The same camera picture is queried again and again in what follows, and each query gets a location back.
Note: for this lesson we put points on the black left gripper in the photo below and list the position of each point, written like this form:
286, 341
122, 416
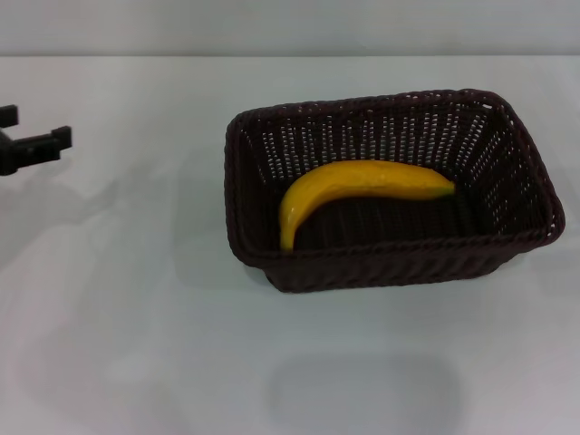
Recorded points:
9, 156

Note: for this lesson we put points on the yellow banana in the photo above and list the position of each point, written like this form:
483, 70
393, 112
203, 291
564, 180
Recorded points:
362, 179

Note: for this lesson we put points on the dark brown woven basket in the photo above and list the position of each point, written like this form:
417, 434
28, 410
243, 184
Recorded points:
385, 272

